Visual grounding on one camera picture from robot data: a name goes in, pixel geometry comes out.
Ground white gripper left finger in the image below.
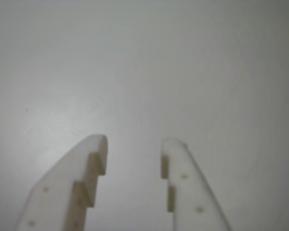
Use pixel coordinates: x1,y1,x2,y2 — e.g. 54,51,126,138
14,134,109,231

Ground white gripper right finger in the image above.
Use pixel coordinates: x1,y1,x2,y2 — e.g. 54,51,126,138
160,137,232,231

